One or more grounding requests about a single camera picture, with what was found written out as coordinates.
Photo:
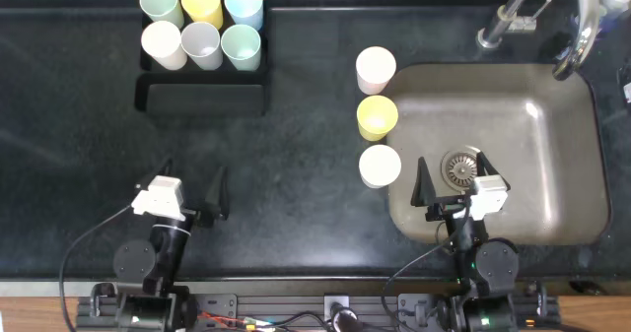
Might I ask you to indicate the black tray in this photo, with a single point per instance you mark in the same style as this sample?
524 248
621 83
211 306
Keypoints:
204 100

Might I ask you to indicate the mounting rail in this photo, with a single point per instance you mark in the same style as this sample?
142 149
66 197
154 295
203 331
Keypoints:
276 305

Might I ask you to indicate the grey cup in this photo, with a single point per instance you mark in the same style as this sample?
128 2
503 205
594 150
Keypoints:
201 44

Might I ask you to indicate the steel tap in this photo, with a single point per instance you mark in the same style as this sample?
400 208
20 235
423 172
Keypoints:
493 29

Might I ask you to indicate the white cup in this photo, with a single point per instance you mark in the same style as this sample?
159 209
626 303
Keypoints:
379 165
161 42

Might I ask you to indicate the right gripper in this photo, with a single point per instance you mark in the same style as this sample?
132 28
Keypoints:
446 208

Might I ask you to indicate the green cup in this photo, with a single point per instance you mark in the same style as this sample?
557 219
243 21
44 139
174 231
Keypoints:
240 46
160 2

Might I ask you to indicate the steel sink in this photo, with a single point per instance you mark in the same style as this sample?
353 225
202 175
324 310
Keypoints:
532 164

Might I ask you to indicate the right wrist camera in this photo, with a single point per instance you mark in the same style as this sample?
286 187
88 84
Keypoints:
488 196

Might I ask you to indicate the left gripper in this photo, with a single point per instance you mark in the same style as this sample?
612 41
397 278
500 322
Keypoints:
198 218

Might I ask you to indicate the yellow cup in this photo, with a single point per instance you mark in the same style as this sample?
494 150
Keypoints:
201 3
377 116

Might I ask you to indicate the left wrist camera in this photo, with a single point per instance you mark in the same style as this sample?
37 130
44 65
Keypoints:
160 198

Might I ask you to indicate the blue cup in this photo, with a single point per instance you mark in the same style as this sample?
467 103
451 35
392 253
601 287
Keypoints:
244 4

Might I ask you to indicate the pale pink cup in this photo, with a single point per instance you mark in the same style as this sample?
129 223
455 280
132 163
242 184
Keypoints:
375 66

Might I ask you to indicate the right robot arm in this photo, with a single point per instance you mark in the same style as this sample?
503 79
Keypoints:
495 263

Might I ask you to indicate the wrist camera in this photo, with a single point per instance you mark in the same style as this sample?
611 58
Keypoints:
160 198
488 196

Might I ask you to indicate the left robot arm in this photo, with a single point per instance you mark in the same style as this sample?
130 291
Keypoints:
133 260

